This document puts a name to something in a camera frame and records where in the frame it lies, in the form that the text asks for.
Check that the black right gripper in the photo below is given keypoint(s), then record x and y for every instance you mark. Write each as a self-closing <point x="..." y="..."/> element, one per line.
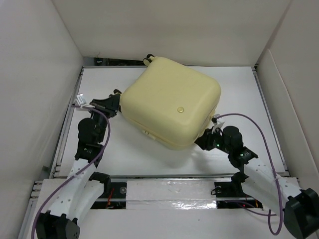
<point x="204" y="141"/>

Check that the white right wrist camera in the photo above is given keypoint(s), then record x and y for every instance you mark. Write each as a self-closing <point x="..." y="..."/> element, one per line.
<point x="218" y="122"/>

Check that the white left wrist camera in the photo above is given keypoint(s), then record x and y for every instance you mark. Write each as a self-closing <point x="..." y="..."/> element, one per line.
<point x="80" y="103"/>

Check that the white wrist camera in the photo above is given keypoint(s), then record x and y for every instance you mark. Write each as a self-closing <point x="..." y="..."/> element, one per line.
<point x="80" y="103"/>
<point x="218" y="122"/>

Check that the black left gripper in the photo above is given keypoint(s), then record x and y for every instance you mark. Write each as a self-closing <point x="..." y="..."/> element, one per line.
<point x="110" y="105"/>

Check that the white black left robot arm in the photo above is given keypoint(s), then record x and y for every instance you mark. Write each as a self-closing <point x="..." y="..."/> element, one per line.
<point x="49" y="225"/>

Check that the yellow hard-shell suitcase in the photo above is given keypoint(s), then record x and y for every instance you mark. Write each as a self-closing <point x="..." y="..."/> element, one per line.
<point x="170" y="103"/>

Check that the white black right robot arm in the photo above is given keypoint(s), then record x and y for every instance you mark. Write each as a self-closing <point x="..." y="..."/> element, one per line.
<point x="299" y="208"/>

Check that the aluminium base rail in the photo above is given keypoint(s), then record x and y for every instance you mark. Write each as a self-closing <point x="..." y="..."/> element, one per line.
<point x="141" y="195"/>

